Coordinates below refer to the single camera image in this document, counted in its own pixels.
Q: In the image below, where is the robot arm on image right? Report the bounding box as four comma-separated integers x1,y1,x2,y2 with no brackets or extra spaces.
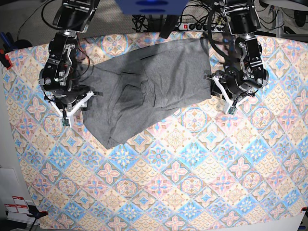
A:
207,0,269,115

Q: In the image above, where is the grey T-shirt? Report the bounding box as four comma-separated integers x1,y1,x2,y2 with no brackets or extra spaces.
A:
82,38,211,149

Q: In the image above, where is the white labelled box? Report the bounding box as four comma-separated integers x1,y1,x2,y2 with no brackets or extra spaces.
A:
0,167,31,223

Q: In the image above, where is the white power strip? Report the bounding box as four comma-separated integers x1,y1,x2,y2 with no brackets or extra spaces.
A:
178,22,224,33

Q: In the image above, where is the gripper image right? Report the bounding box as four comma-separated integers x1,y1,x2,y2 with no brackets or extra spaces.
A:
204,71,255,115

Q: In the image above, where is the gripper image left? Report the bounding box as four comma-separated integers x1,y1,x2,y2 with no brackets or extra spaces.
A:
44,85,103,128

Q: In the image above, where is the orange clamp upper left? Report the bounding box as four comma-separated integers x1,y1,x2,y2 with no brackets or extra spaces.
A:
0,49,13,70

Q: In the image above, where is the blue clamp lower left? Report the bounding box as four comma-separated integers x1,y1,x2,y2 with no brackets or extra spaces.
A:
27,205,48,219

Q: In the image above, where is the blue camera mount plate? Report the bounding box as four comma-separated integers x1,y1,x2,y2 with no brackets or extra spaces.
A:
115,0,188,15

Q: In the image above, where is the black centre post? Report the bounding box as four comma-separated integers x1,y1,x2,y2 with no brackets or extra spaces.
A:
159,15,179,39

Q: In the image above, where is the patterned tablecloth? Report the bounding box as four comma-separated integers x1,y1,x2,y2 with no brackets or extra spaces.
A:
1,36,308,231

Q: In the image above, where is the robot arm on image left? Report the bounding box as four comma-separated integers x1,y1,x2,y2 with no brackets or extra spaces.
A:
38,0,99,127

